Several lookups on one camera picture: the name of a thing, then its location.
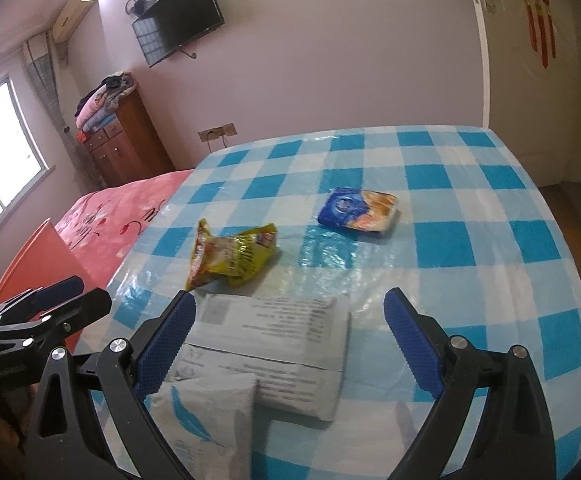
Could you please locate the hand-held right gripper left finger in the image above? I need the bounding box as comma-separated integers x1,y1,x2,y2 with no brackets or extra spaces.
25,291,198,480

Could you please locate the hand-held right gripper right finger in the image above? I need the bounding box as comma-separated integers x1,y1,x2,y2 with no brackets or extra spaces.
383,287,556,480

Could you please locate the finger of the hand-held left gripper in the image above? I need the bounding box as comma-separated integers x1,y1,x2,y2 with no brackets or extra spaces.
0,287,113,357
0,276,86,322

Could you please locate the white feather print packet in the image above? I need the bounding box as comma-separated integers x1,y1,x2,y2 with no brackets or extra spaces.
148,374,259,480

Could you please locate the grey mailer bag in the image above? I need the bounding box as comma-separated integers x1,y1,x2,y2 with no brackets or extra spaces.
163,294,352,421

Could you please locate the blue checked tablecloth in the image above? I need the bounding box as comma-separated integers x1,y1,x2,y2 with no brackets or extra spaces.
75,126,581,480

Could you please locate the pink bed blanket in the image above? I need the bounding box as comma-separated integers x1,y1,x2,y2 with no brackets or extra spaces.
53,169,196,291

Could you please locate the yellow snack bag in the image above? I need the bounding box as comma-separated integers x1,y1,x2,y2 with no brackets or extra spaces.
185,218,279,291

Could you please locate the blue bread packet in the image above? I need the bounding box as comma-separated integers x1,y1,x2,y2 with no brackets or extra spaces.
317,187,400,234

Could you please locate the window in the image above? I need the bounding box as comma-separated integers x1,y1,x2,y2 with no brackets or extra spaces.
0,75,51,241

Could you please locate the wooden cabinet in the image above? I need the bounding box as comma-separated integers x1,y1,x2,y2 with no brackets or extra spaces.
83,91,175,188

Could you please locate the pile of folded clothes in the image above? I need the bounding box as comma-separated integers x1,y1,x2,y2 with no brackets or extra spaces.
74,72,136,134

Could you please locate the striped curtain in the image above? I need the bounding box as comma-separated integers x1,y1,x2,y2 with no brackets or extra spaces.
23,32,101,191

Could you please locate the white door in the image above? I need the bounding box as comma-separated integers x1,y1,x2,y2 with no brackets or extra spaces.
463,0,581,188

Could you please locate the covered air conditioner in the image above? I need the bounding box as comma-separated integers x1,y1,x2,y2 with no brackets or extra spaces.
53,0,96,41

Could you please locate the red hanging door ornament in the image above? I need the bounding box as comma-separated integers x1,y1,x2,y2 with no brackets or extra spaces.
513,0,559,69

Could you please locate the black wall television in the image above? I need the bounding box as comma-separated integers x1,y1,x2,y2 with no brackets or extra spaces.
131,0,225,67

